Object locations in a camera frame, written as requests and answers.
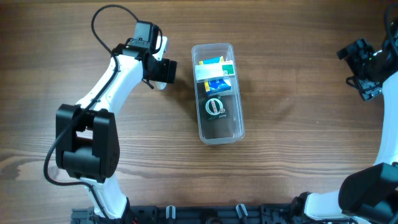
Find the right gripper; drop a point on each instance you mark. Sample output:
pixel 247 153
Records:
pixel 351 50

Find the clear plastic container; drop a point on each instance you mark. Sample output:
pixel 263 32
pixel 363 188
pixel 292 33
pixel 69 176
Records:
pixel 224 130

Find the white green medicine box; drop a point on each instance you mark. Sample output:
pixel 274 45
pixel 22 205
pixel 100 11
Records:
pixel 214 71

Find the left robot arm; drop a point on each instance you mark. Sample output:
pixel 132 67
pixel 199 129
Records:
pixel 87 145

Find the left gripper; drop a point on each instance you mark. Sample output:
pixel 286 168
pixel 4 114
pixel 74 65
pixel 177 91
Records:
pixel 168 70

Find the green Zam-Buk ointment box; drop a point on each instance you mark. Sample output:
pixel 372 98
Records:
pixel 214 108

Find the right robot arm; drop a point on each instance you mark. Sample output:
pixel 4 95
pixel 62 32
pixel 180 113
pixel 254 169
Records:
pixel 370 195

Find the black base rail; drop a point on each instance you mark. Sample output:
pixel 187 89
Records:
pixel 260 214

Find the blue VapoDrops box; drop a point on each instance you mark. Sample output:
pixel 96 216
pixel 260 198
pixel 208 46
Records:
pixel 219 84

